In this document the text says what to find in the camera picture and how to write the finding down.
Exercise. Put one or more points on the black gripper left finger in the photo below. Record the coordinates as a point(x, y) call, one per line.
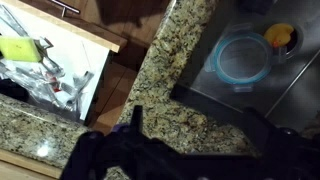
point(100, 156)

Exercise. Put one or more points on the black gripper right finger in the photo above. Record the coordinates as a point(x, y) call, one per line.
point(286, 153)

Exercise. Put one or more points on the yellow-green sponge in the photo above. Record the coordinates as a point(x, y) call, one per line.
point(18, 49)

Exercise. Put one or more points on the wooden drawer white interior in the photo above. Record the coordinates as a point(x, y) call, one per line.
point(93, 66)

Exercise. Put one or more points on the stainless steel sink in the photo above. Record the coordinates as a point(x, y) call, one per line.
point(300, 83)

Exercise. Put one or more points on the clear bagged cutlery pile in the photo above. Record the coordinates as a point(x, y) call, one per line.
point(50, 80)

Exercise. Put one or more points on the clear container blue rim lid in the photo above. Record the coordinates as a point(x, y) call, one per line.
point(241, 60)

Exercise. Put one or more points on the sink drain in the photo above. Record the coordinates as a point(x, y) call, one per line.
point(294, 44)

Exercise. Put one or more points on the small black measuring cup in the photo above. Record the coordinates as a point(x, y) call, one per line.
point(11, 90)

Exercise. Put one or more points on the yellow rubber duck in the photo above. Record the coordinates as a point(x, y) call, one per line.
point(278, 33)

